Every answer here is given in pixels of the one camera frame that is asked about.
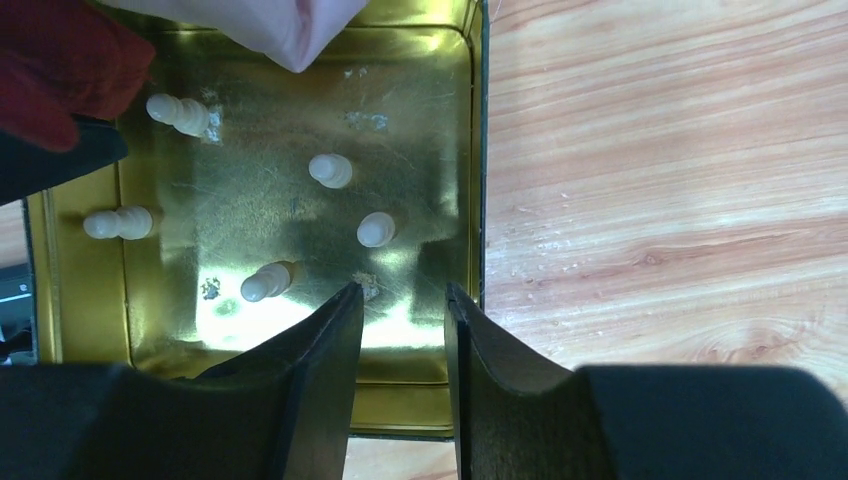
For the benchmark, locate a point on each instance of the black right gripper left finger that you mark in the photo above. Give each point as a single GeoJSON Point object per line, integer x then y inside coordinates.
{"type": "Point", "coordinates": [281, 410]}

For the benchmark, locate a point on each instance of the pink garment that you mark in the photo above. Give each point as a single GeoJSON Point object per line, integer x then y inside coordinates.
{"type": "Point", "coordinates": [292, 33]}

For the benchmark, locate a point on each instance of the yellow metal tin box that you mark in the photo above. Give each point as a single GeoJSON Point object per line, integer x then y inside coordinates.
{"type": "Point", "coordinates": [367, 167]}

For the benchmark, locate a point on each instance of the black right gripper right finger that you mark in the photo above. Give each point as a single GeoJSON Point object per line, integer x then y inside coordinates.
{"type": "Point", "coordinates": [519, 415]}

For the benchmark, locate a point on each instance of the red t-shirt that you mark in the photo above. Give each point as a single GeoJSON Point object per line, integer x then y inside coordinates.
{"type": "Point", "coordinates": [61, 60]}

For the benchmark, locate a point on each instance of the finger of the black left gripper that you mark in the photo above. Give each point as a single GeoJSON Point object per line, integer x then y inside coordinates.
{"type": "Point", "coordinates": [27, 169]}

